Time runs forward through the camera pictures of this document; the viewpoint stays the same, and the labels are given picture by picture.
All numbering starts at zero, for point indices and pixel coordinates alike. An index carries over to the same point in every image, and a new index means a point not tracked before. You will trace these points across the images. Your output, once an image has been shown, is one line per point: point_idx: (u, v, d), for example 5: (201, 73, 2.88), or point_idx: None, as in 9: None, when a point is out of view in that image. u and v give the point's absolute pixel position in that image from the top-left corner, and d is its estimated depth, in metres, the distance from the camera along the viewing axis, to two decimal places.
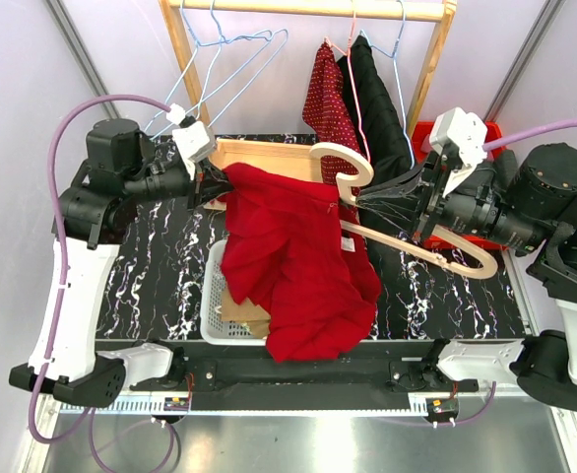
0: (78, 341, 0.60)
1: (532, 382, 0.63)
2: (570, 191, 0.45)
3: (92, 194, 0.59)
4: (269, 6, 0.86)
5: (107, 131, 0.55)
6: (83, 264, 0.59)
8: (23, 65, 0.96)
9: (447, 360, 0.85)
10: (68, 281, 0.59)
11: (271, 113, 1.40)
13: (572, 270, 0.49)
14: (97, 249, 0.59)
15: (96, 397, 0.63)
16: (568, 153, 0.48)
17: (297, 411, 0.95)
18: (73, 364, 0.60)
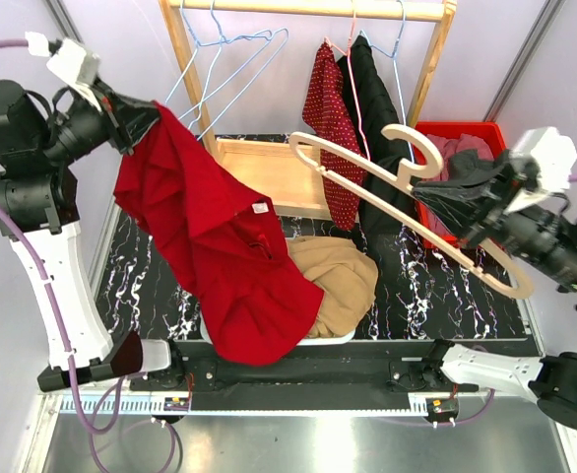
0: (91, 322, 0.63)
1: (552, 404, 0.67)
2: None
3: (24, 178, 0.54)
4: (268, 6, 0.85)
5: None
6: (56, 253, 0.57)
8: (22, 64, 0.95)
9: (452, 363, 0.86)
10: (49, 274, 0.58)
11: (271, 112, 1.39)
13: None
14: (63, 232, 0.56)
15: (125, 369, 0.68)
16: None
17: (297, 411, 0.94)
18: (95, 340, 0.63)
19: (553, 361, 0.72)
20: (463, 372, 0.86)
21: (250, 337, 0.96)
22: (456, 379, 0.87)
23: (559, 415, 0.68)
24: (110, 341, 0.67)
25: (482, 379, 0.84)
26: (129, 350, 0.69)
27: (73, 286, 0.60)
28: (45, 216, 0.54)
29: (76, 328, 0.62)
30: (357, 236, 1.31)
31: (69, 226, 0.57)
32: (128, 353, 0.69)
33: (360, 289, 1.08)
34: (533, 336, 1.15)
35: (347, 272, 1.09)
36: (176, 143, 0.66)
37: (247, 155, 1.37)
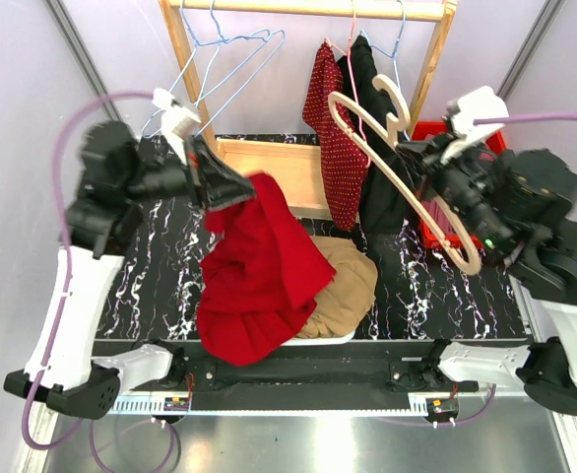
0: (75, 347, 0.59)
1: (539, 387, 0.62)
2: (552, 197, 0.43)
3: (98, 207, 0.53)
4: (268, 6, 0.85)
5: (99, 145, 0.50)
6: (89, 275, 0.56)
8: (23, 64, 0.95)
9: (449, 361, 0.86)
10: (70, 289, 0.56)
11: (271, 112, 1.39)
13: (549, 271, 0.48)
14: (102, 260, 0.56)
15: (91, 412, 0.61)
16: (552, 161, 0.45)
17: (297, 411, 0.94)
18: (68, 367, 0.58)
19: (540, 347, 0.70)
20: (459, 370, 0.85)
21: (242, 340, 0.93)
22: (453, 377, 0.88)
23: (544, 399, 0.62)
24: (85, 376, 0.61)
25: (478, 373, 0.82)
26: (101, 396, 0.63)
27: (81, 308, 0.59)
28: (95, 237, 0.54)
29: (62, 347, 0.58)
30: (357, 236, 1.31)
31: (111, 258, 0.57)
32: (100, 395, 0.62)
33: (360, 290, 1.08)
34: (533, 335, 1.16)
35: (348, 273, 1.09)
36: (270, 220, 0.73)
37: (247, 155, 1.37)
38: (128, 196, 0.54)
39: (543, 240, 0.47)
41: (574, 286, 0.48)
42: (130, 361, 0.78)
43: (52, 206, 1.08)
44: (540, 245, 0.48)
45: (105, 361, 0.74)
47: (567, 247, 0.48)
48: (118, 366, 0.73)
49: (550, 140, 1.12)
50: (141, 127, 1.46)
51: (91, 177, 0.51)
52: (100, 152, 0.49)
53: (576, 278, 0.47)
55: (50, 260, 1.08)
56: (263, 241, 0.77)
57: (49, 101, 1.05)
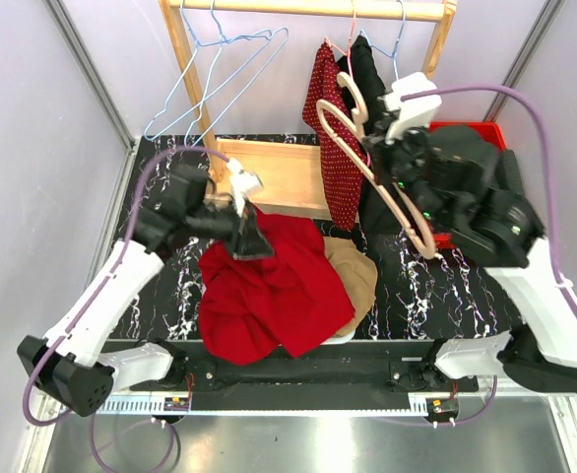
0: (98, 325, 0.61)
1: (518, 369, 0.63)
2: (465, 163, 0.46)
3: (160, 218, 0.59)
4: (268, 6, 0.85)
5: (184, 172, 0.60)
6: (134, 266, 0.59)
8: (23, 63, 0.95)
9: (444, 358, 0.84)
10: (114, 273, 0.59)
11: (271, 112, 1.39)
13: (479, 235, 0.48)
14: (151, 255, 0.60)
15: (76, 404, 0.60)
16: (469, 133, 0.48)
17: (297, 411, 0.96)
18: (88, 341, 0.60)
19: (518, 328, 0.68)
20: (456, 367, 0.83)
21: (240, 337, 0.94)
22: (452, 376, 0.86)
23: (525, 379, 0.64)
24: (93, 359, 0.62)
25: (471, 368, 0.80)
26: (96, 387, 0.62)
27: (117, 294, 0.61)
28: (149, 237, 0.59)
29: (87, 320, 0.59)
30: (357, 236, 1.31)
31: (158, 260, 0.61)
32: (94, 388, 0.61)
33: (362, 290, 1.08)
34: None
35: (349, 273, 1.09)
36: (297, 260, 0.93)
37: (247, 155, 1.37)
38: (186, 223, 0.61)
39: (471, 207, 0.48)
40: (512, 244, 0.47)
41: (506, 252, 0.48)
42: (128, 358, 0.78)
43: (52, 205, 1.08)
44: (470, 213, 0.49)
45: (104, 358, 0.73)
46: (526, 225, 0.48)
47: (496, 214, 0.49)
48: (113, 364, 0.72)
49: (551, 140, 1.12)
50: (141, 127, 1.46)
51: (167, 192, 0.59)
52: (185, 178, 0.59)
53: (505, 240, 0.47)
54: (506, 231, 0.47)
55: (51, 259, 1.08)
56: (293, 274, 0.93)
57: (49, 101, 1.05)
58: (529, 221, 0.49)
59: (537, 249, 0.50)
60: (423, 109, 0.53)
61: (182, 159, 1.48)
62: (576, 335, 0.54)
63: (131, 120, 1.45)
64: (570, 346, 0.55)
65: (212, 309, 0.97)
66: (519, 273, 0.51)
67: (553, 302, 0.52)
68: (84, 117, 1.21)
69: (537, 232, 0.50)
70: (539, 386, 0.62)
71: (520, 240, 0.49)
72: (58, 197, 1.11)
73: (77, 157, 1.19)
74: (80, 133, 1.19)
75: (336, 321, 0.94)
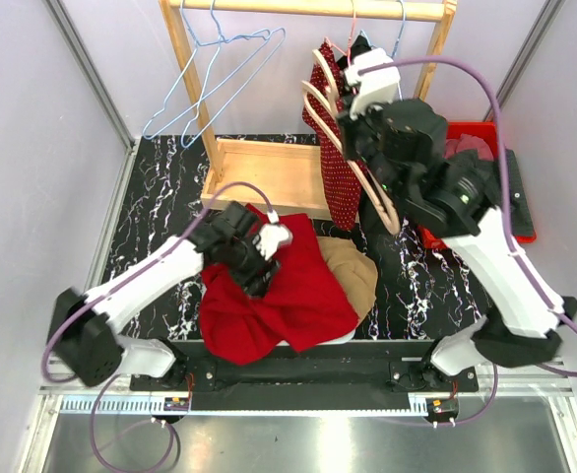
0: (133, 301, 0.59)
1: (485, 343, 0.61)
2: (415, 133, 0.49)
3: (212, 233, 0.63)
4: (268, 6, 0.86)
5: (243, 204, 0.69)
6: (181, 258, 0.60)
8: (24, 63, 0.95)
9: (437, 356, 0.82)
10: (164, 257, 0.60)
11: (271, 112, 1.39)
13: (428, 204, 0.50)
14: (195, 258, 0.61)
15: (82, 373, 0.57)
16: (423, 108, 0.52)
17: (297, 411, 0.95)
18: (120, 312, 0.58)
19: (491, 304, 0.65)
20: (451, 364, 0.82)
21: (244, 339, 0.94)
22: (449, 373, 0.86)
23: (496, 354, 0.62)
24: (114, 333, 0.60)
25: (458, 358, 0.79)
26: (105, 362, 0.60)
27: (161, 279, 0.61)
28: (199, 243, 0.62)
29: (126, 291, 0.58)
30: (357, 236, 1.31)
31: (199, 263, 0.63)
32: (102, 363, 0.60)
33: (361, 289, 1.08)
34: None
35: (348, 273, 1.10)
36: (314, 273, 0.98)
37: (247, 155, 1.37)
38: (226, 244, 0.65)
39: (421, 176, 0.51)
40: (460, 213, 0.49)
41: (456, 222, 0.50)
42: (136, 345, 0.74)
43: (52, 205, 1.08)
44: (422, 183, 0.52)
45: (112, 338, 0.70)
46: (476, 194, 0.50)
47: (446, 182, 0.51)
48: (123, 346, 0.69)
49: (551, 140, 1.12)
50: (141, 127, 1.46)
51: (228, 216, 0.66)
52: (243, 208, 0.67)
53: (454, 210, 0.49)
54: (456, 201, 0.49)
55: (51, 260, 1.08)
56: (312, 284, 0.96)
57: (49, 101, 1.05)
58: (479, 191, 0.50)
59: (485, 216, 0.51)
60: (382, 83, 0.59)
61: (182, 159, 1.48)
62: (536, 304, 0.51)
63: (131, 120, 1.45)
64: (529, 315, 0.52)
65: (212, 305, 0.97)
66: (474, 242, 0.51)
67: (507, 269, 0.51)
68: (84, 117, 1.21)
69: (487, 204, 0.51)
70: (509, 360, 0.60)
71: (471, 210, 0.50)
72: (58, 197, 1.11)
73: (77, 157, 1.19)
74: (80, 133, 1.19)
75: (335, 334, 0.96)
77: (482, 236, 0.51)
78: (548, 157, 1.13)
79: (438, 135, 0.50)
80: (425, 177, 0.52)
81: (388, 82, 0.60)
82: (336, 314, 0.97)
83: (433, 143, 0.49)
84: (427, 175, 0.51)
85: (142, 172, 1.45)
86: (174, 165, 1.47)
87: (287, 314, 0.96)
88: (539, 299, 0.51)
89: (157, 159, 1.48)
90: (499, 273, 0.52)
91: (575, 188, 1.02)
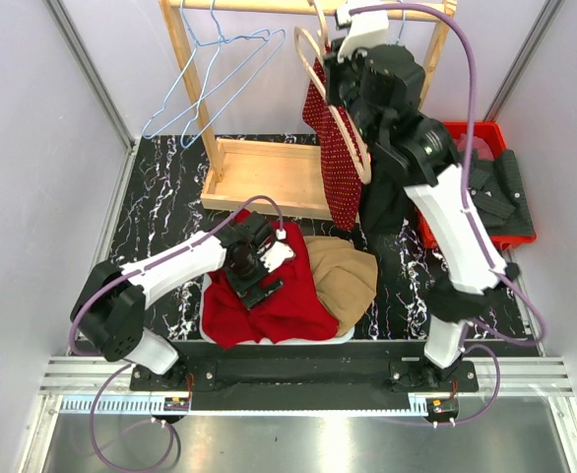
0: (161, 279, 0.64)
1: (433, 299, 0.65)
2: (391, 77, 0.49)
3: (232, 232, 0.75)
4: (268, 6, 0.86)
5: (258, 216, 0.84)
6: (207, 252, 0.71)
8: (25, 63, 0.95)
9: (430, 347, 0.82)
10: (194, 246, 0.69)
11: (271, 112, 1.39)
13: (395, 151, 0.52)
14: (219, 250, 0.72)
15: (106, 349, 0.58)
16: (406, 53, 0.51)
17: (297, 411, 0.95)
18: (153, 289, 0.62)
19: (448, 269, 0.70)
20: (441, 355, 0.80)
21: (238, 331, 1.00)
22: (442, 365, 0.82)
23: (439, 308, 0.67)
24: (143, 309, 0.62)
25: (442, 345, 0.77)
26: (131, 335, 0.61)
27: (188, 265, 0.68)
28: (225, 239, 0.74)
29: (159, 269, 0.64)
30: (357, 236, 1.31)
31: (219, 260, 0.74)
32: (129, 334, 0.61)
33: (358, 289, 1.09)
34: (533, 335, 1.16)
35: (344, 273, 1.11)
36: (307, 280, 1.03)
37: (247, 155, 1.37)
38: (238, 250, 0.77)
39: (393, 123, 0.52)
40: (421, 162, 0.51)
41: (417, 171, 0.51)
42: (151, 333, 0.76)
43: (52, 206, 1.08)
44: (393, 129, 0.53)
45: None
46: (440, 149, 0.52)
47: (415, 134, 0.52)
48: None
49: (551, 140, 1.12)
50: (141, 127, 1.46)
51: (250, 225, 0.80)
52: (262, 219, 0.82)
53: (417, 160, 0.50)
54: (420, 151, 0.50)
55: (51, 260, 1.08)
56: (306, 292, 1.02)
57: (49, 101, 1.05)
58: (443, 147, 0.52)
59: (446, 171, 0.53)
60: (373, 27, 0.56)
61: (182, 159, 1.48)
62: (480, 262, 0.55)
63: (131, 120, 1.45)
64: (472, 272, 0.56)
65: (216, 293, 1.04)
66: (428, 193, 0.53)
67: (458, 226, 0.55)
68: (84, 117, 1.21)
69: (451, 160, 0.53)
70: (451, 316, 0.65)
71: (434, 164, 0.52)
72: (58, 197, 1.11)
73: (77, 157, 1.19)
74: (80, 133, 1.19)
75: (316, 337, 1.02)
77: (439, 188, 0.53)
78: (547, 157, 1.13)
79: (415, 83, 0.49)
80: (396, 125, 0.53)
81: (379, 27, 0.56)
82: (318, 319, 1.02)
83: (408, 89, 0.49)
84: (398, 122, 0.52)
85: (142, 172, 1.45)
86: (174, 165, 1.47)
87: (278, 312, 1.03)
88: (483, 258, 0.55)
89: (157, 159, 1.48)
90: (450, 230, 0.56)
91: (575, 188, 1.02)
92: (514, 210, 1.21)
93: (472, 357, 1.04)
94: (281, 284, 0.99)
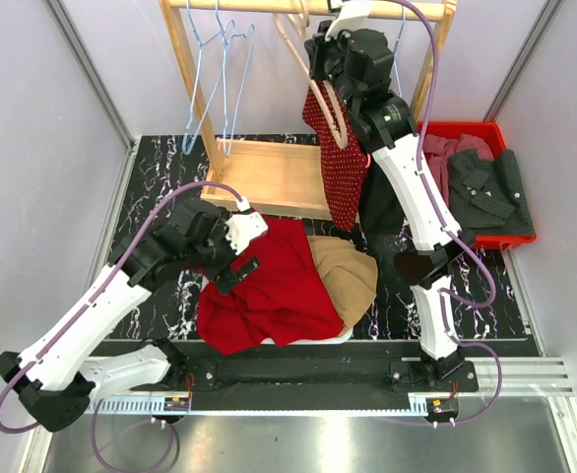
0: (70, 353, 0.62)
1: (403, 262, 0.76)
2: (366, 55, 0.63)
3: (157, 244, 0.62)
4: (270, 6, 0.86)
5: (195, 206, 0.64)
6: (114, 296, 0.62)
8: (25, 63, 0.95)
9: (424, 337, 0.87)
10: (96, 301, 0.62)
11: (271, 112, 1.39)
13: (361, 117, 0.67)
14: (135, 289, 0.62)
15: (49, 423, 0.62)
16: (380, 39, 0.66)
17: (297, 411, 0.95)
18: (59, 369, 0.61)
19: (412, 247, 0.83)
20: (431, 342, 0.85)
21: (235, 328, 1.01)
22: (435, 356, 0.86)
23: (409, 271, 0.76)
24: (64, 385, 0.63)
25: (429, 328, 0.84)
26: (69, 409, 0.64)
27: (98, 323, 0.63)
28: (137, 267, 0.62)
29: (57, 349, 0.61)
30: (357, 236, 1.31)
31: (143, 293, 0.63)
32: (64, 409, 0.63)
33: (358, 289, 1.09)
34: (533, 335, 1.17)
35: (345, 273, 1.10)
36: (303, 282, 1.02)
37: (247, 155, 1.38)
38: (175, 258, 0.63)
39: (363, 95, 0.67)
40: (380, 127, 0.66)
41: (376, 135, 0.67)
42: (112, 371, 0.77)
43: (52, 205, 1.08)
44: (363, 100, 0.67)
45: (89, 374, 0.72)
46: (398, 119, 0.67)
47: (379, 106, 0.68)
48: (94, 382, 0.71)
49: (551, 140, 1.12)
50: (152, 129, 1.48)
51: (174, 222, 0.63)
52: (193, 211, 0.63)
53: (376, 126, 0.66)
54: (381, 120, 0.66)
55: (51, 259, 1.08)
56: (303, 292, 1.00)
57: (49, 101, 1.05)
58: (401, 118, 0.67)
59: (403, 138, 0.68)
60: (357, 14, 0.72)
61: (182, 158, 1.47)
62: (433, 220, 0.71)
63: (131, 120, 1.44)
64: (426, 228, 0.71)
65: (211, 295, 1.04)
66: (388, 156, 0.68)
67: (413, 184, 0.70)
68: (84, 117, 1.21)
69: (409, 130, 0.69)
70: (424, 278, 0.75)
71: (392, 130, 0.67)
72: (58, 197, 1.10)
73: (77, 157, 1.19)
74: (80, 133, 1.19)
75: (320, 336, 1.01)
77: (396, 150, 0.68)
78: (547, 157, 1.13)
79: (384, 63, 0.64)
80: (366, 99, 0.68)
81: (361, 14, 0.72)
82: (321, 317, 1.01)
83: (377, 66, 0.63)
84: (367, 95, 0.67)
85: (142, 172, 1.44)
86: (174, 164, 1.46)
87: (278, 314, 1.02)
88: (435, 217, 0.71)
89: (156, 159, 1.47)
90: (409, 188, 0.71)
91: (575, 188, 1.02)
92: (514, 210, 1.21)
93: (472, 357, 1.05)
94: (256, 264, 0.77)
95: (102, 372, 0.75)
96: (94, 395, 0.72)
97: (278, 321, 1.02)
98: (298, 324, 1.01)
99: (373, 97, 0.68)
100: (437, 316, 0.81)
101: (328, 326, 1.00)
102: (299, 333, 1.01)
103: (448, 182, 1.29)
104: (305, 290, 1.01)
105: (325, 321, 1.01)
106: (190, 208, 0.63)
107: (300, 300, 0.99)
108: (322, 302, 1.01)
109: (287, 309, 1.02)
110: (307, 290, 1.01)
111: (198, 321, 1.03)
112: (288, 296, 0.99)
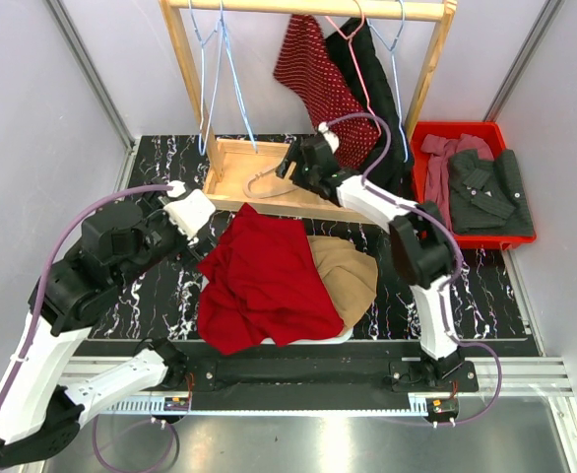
0: (24, 406, 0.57)
1: (398, 264, 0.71)
2: (309, 145, 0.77)
3: (77, 276, 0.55)
4: (271, 5, 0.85)
5: (103, 223, 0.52)
6: (43, 345, 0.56)
8: (24, 62, 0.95)
9: (426, 341, 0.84)
10: (26, 355, 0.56)
11: (271, 112, 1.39)
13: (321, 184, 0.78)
14: (62, 335, 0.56)
15: (34, 454, 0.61)
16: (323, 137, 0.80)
17: (297, 411, 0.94)
18: (16, 423, 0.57)
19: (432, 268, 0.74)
20: (435, 344, 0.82)
21: (234, 328, 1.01)
22: (436, 357, 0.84)
23: (403, 271, 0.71)
24: (35, 429, 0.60)
25: (429, 327, 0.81)
26: (52, 440, 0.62)
27: (41, 373, 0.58)
28: (59, 308, 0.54)
29: (6, 405, 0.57)
30: (357, 236, 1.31)
31: (69, 331, 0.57)
32: (44, 445, 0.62)
33: (358, 289, 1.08)
34: (533, 335, 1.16)
35: (345, 274, 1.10)
36: (301, 283, 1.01)
37: (247, 155, 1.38)
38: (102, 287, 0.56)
39: (320, 171, 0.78)
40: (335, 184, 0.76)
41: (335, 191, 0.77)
42: (103, 387, 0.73)
43: (51, 205, 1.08)
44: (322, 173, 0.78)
45: (77, 393, 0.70)
46: (346, 174, 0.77)
47: (330, 173, 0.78)
48: (83, 403, 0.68)
49: (550, 140, 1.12)
50: (152, 129, 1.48)
51: (86, 245, 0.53)
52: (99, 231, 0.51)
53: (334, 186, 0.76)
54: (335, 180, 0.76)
55: None
56: (301, 292, 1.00)
57: (49, 101, 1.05)
58: (347, 172, 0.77)
59: (350, 180, 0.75)
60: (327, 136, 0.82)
61: (182, 159, 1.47)
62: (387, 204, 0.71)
63: (131, 120, 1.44)
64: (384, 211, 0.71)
65: (211, 296, 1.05)
66: (345, 194, 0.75)
67: (363, 193, 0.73)
68: (84, 117, 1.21)
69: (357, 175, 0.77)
70: (419, 274, 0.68)
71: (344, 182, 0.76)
72: (58, 197, 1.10)
73: (77, 157, 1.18)
74: (79, 133, 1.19)
75: (320, 336, 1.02)
77: (346, 185, 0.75)
78: (547, 156, 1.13)
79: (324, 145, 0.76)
80: (323, 173, 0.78)
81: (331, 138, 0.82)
82: (320, 318, 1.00)
83: (317, 152, 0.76)
84: (323, 170, 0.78)
85: (142, 172, 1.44)
86: (174, 164, 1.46)
87: (278, 314, 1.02)
88: (388, 200, 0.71)
89: (157, 159, 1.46)
90: (358, 193, 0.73)
91: (576, 188, 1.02)
92: (514, 209, 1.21)
93: (472, 357, 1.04)
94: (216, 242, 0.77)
95: (93, 391, 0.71)
96: (83, 418, 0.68)
97: (278, 321, 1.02)
98: (298, 325, 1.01)
99: (328, 171, 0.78)
100: (437, 317, 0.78)
101: (328, 328, 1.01)
102: (298, 334, 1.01)
103: (448, 183, 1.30)
104: (304, 292, 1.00)
105: (325, 322, 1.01)
106: (96, 226, 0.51)
107: (299, 302, 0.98)
108: (320, 303, 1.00)
109: (287, 309, 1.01)
110: (305, 291, 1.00)
111: (198, 320, 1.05)
112: (287, 297, 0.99)
